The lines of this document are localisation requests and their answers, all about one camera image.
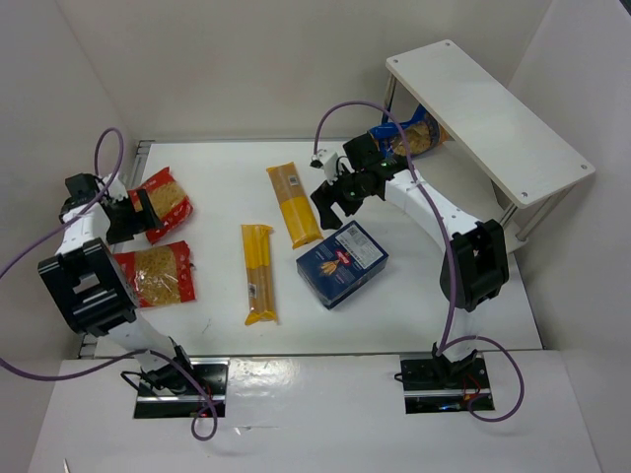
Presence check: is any red fusilli bag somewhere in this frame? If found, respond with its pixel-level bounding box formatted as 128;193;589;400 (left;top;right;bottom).
114;240;196;308
128;167;193;245

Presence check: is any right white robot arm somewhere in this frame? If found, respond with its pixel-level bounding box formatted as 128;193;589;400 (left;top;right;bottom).
310;133;509;383

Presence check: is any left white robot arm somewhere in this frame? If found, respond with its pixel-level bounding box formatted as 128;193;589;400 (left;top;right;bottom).
37;173;193;395

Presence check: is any blue Barilla pasta box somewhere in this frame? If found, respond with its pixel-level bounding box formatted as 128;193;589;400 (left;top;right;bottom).
296;221;389;309

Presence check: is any blue pasta bag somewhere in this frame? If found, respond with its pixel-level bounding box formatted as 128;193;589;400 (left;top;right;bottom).
368;104;450;160

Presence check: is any white two-tier shelf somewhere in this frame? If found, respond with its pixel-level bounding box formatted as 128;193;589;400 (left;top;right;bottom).
386;39;595;252

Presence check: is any yellow spaghetti pack right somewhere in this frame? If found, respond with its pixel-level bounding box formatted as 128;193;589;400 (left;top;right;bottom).
266;162;322;249

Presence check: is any yellow spaghetti pack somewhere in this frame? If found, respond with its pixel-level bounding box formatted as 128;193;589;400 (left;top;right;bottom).
242;225;278;326
266;162;322;249

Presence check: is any yellow spaghetti pack left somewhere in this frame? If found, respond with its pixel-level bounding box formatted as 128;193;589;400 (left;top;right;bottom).
242;225;278;326

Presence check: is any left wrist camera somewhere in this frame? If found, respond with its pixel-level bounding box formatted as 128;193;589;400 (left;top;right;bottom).
97;173;129;202

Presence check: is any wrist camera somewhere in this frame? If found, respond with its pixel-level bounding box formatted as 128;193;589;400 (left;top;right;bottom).
310;149;339;183
97;173;129;202

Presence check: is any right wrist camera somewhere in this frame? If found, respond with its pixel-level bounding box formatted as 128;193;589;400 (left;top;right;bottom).
310;149;339;183

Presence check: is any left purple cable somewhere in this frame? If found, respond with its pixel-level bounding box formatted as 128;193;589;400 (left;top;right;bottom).
0;127;223;442

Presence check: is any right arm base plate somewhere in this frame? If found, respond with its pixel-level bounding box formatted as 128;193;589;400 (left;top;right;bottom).
393;355;494;414

